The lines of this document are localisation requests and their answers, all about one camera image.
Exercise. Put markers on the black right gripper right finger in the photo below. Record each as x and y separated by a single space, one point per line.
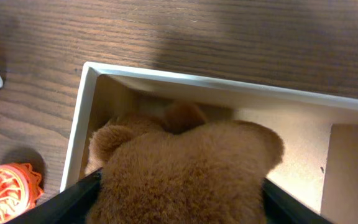
282 208

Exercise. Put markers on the brown plush bear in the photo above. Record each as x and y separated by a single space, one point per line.
181 168

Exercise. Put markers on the orange lattice ball toy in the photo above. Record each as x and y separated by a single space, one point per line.
19 190

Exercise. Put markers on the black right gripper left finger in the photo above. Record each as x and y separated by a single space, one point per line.
69 206

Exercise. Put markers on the white cardboard box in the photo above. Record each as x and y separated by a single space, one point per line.
319 172

